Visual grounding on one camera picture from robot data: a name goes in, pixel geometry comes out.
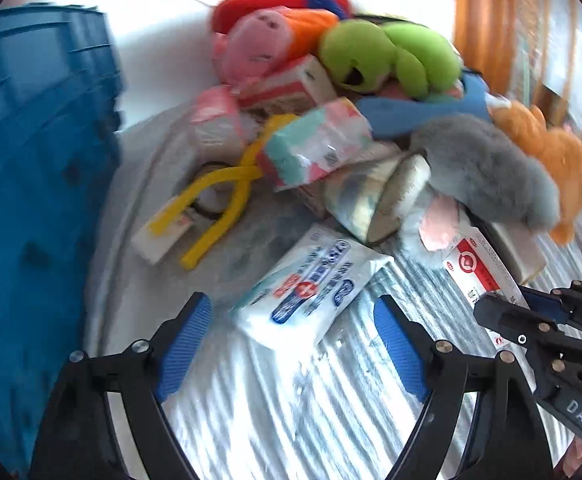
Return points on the pink white tissue pack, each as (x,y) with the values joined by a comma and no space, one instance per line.
(296,88)

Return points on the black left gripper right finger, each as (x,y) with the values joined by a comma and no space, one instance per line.
(505,438)

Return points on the pink teal tissue pack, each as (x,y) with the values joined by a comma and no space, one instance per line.
(314,144)

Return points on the pink pig plush orange shirt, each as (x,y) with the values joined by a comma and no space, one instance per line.
(264,40)

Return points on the yellow tissue packet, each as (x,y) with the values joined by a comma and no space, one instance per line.
(372,199)

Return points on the red white medicine box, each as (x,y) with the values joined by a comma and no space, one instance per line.
(476,269)

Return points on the blue plush slipper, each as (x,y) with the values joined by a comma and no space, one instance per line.
(389,119)

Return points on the grey plush toy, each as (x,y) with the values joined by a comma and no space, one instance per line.
(475,163)

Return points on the brown teddy bear plush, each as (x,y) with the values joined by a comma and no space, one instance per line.
(558,150)

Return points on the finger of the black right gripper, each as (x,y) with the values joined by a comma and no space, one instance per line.
(534,326)
(562,305)

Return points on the blue plastic crate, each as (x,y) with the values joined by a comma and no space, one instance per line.
(59,84)

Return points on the blue feather duster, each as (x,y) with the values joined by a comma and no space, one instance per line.
(341,8)

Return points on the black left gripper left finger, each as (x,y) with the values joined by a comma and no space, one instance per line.
(76,437)

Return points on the green frog plush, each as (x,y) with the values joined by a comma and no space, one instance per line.
(362,56)

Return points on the white wet wipes pack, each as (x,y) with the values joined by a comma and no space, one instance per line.
(292,307)

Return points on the person right hand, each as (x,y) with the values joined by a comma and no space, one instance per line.
(572,460)

